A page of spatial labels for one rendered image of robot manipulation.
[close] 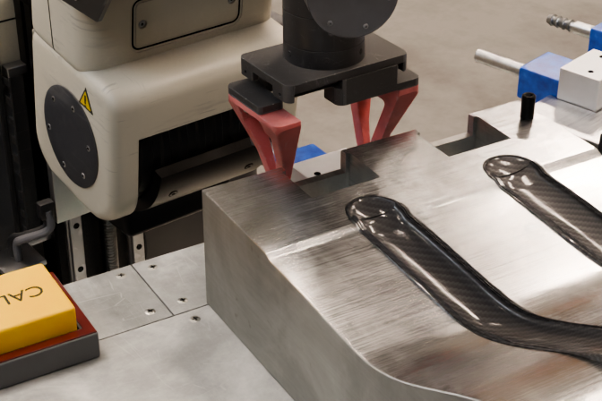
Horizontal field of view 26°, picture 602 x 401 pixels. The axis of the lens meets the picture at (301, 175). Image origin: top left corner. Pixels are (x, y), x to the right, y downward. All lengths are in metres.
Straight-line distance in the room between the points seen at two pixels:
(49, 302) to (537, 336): 0.31
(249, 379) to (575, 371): 0.26
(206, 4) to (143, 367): 0.50
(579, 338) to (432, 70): 2.44
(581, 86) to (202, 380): 0.40
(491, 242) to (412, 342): 0.11
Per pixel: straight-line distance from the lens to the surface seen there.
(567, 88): 1.05
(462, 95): 3.00
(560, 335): 0.72
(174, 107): 1.22
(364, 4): 0.80
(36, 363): 0.84
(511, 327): 0.74
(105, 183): 1.24
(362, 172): 0.88
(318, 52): 0.89
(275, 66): 0.90
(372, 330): 0.73
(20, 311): 0.84
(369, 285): 0.76
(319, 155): 0.99
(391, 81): 0.92
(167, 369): 0.84
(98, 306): 0.90
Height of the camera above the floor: 1.32
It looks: 30 degrees down
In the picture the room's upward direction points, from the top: straight up
